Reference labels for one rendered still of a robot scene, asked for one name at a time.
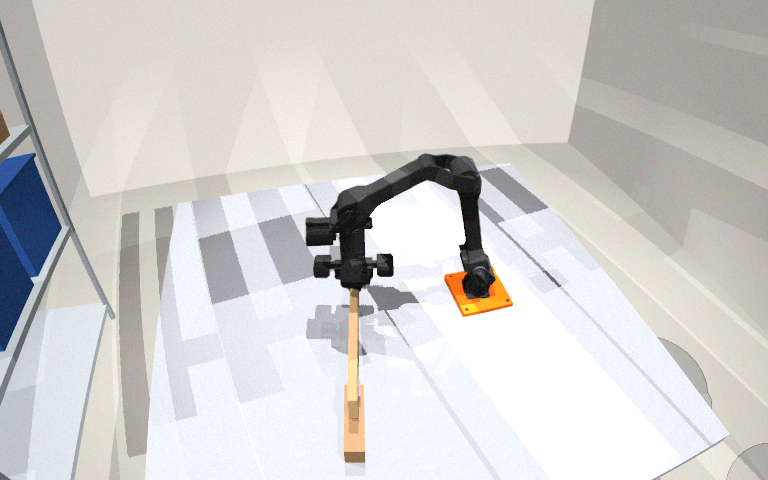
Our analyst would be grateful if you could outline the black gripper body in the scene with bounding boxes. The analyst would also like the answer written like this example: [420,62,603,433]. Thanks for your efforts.
[313,243,394,279]

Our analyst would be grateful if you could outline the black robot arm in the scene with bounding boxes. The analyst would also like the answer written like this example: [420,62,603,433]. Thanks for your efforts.
[305,154,496,299]

